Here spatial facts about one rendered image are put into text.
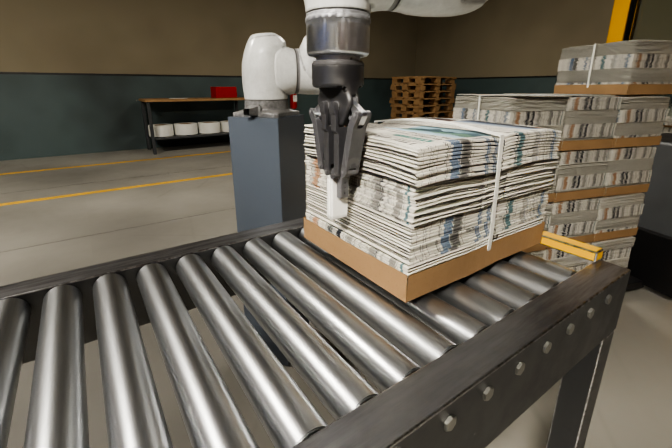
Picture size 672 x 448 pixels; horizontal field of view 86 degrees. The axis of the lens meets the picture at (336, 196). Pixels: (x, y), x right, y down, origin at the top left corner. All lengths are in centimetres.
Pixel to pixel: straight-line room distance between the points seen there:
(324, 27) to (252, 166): 87
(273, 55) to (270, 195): 47
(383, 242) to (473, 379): 21
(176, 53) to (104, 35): 112
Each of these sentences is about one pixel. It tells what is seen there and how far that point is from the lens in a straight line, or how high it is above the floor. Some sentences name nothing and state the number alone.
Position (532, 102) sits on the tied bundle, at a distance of 168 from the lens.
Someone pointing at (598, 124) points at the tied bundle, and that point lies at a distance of 196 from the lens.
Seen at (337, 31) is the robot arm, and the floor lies 117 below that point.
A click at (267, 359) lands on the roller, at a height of 80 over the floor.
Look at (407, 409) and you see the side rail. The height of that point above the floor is 80.
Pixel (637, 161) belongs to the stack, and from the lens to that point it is 223.
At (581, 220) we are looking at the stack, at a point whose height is 50.
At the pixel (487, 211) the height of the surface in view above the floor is 91.
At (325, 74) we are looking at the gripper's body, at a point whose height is 112.
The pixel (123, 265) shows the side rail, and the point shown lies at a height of 80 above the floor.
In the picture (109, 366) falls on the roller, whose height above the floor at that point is 80.
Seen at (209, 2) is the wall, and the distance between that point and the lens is 803.
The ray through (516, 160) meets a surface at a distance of 66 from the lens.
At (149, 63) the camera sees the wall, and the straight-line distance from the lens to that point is 763.
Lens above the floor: 110
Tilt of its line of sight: 17 degrees down
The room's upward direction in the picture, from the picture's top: straight up
